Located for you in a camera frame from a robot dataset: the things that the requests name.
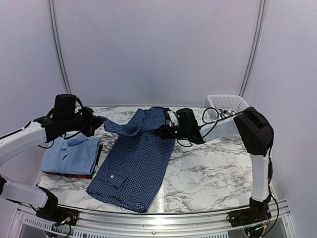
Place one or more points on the folded red black plaid shirt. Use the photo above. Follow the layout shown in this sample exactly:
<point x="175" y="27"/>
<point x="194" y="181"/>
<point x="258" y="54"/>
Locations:
<point x="89" y="176"/>

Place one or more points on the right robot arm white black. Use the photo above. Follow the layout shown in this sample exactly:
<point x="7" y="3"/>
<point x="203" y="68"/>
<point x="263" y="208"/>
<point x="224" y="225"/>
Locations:
<point x="253" y="128"/>

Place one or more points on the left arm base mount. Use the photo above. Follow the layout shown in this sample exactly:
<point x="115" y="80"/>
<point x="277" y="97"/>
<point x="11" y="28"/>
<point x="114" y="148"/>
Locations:
<point x="61" y="215"/>

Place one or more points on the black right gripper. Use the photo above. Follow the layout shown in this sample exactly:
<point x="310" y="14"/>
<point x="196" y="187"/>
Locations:
<point x="164" y="134"/>

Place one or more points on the blue checkered long sleeve shirt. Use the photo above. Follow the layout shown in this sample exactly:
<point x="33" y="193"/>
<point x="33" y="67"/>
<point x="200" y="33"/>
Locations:
<point x="134" y="168"/>

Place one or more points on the folded light blue shirt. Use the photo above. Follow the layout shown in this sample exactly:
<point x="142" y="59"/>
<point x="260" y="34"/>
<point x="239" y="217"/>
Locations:
<point x="76" y="156"/>

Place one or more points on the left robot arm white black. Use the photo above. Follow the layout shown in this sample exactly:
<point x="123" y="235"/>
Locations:
<point x="14" y="143"/>

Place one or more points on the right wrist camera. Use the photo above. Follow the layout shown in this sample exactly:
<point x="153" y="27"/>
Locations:
<point x="171" y="118"/>

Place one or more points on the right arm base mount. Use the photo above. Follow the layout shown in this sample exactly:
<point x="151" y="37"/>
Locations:
<point x="248" y="216"/>

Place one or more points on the white plastic mesh basket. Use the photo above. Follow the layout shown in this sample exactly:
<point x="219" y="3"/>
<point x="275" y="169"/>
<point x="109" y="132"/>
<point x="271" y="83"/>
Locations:
<point x="230" y="106"/>

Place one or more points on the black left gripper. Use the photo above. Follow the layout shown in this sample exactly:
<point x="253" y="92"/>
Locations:
<point x="94" y="122"/>

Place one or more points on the black white plaid shirt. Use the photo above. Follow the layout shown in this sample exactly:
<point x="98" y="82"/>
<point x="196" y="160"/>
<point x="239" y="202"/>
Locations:
<point x="226" y="113"/>

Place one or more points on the right aluminium corner post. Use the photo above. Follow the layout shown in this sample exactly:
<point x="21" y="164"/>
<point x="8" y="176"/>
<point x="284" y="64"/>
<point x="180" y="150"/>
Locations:
<point x="254" y="48"/>

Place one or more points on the aluminium corner post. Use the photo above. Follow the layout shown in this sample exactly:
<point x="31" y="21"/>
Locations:
<point x="57" y="46"/>
<point x="254" y="48"/>

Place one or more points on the left aluminium corner post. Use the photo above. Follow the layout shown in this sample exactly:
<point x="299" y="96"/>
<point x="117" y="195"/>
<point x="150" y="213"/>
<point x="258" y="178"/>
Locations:
<point x="57" y="46"/>

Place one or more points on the aluminium front frame rail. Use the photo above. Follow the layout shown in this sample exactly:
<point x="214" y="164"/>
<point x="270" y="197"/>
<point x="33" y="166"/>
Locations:
<point x="104" y="224"/>

